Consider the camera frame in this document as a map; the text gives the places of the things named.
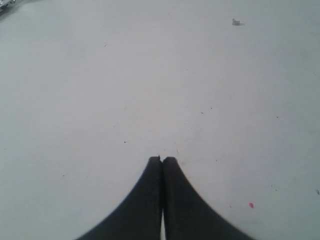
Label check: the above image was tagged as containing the small clear plastic scrap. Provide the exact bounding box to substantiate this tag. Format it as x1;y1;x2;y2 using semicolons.
232;18;245;26

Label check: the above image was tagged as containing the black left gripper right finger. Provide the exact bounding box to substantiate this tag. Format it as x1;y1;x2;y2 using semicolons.
162;157;252;240

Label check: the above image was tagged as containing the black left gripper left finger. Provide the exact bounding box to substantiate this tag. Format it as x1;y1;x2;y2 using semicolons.
79;156;163;240

